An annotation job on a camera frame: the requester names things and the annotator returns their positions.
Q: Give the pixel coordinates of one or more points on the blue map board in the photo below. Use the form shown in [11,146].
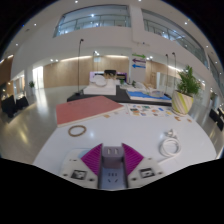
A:
[146,96]

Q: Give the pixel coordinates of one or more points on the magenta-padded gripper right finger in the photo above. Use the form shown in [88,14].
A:
[133,160]

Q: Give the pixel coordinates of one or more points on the potted plant in striped pot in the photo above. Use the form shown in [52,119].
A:
[181,103]

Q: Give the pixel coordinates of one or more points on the white sign with arrows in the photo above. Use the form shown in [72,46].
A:
[138,68]

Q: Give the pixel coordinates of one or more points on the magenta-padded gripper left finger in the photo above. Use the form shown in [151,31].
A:
[91,160]

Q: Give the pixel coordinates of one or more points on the black piano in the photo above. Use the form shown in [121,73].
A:
[110,72]

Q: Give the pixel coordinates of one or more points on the white architectural model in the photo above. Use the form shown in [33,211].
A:
[100,87]

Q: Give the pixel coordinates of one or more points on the pink rectangular mat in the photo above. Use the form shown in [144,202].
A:
[86,110]

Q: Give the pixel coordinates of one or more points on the sheet of colourful stickers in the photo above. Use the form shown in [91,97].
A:
[146,110]

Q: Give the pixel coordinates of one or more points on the small brown round piece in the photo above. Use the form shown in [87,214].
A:
[177,118]
[189,120]

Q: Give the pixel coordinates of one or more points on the small distant potted plant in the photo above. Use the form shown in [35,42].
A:
[31,84]

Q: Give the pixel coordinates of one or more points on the small grey charger block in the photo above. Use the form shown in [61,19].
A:
[112,156]

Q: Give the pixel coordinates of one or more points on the black display platform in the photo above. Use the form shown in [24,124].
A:
[121,96]

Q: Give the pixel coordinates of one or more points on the thin black pole stand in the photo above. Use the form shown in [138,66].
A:
[79,66]

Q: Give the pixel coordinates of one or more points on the light blue power strip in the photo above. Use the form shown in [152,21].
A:
[115,178]

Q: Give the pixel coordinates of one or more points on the group of black chairs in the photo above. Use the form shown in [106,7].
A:
[218,118]
[11,105]

